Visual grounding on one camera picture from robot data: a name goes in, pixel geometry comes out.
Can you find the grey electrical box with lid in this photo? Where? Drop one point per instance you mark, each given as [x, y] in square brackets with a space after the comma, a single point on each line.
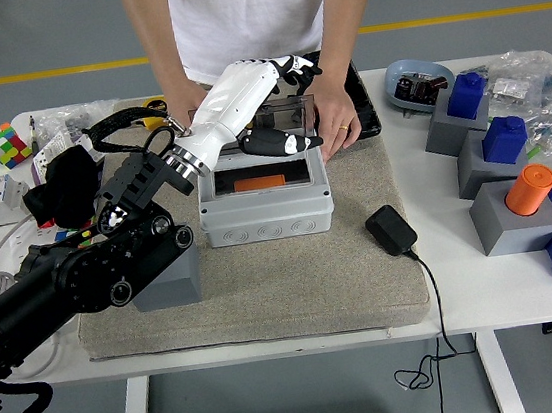
[266, 207]

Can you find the person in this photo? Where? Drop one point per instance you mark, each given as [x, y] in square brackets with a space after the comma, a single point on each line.
[242, 14]

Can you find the clear plastic bag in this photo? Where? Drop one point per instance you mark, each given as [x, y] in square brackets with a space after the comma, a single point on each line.
[73, 115]

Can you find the person's left hand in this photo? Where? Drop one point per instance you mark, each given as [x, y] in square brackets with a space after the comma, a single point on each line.
[338, 118]

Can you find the glossy black tray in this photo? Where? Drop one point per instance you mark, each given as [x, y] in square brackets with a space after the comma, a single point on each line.
[364, 105]

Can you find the dark electronic components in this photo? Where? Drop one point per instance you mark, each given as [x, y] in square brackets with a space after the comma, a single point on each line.
[417, 88]

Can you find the white power strip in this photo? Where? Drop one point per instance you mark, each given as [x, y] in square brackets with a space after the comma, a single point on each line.
[28, 242]

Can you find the small clear parts packet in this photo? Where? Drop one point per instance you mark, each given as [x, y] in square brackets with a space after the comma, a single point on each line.
[508, 88]

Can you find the colourful puzzle cube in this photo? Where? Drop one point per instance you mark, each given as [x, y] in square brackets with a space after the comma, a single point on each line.
[4, 144]
[60, 237]

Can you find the grey block with round hole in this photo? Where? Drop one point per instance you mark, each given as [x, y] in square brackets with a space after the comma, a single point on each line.
[175, 284]

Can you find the grey holder block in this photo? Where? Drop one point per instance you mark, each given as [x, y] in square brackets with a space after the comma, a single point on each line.
[478, 171]
[441, 136]
[511, 233]

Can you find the green plastic strip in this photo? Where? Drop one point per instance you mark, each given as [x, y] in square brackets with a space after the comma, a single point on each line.
[533, 150]

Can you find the black power adapter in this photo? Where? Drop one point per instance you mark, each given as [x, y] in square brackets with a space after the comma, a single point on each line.
[390, 228]

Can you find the blue battery block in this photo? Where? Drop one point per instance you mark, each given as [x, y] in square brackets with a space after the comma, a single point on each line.
[504, 140]
[466, 95]

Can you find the person's left forearm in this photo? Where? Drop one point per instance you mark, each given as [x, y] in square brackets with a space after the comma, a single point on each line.
[344, 22]

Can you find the beige fabric mat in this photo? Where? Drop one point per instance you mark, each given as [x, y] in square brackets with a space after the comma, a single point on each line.
[276, 287]

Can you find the white purple parts packet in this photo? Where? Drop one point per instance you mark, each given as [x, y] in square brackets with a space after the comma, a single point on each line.
[45, 156]

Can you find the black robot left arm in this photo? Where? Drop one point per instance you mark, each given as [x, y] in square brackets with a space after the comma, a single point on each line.
[87, 270]

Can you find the person's right forearm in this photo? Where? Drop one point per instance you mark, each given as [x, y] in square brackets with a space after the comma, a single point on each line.
[157, 39]

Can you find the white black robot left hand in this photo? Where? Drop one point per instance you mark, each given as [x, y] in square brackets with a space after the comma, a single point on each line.
[233, 101]

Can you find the person's right hand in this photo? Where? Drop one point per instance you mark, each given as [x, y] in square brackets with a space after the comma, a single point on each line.
[187, 99]

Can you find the orange cylinder battery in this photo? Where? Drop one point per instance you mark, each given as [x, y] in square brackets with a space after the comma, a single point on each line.
[259, 183]
[530, 187]

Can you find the light blue bowl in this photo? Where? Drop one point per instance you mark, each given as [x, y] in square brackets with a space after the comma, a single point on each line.
[398, 73]

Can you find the white terminal block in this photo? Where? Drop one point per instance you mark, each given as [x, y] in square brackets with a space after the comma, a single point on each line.
[90, 149]

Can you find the black cloth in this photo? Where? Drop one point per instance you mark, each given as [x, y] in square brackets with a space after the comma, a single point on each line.
[67, 187]

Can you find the thin grey screwdriver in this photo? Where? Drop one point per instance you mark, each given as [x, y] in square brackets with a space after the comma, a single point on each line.
[33, 135]

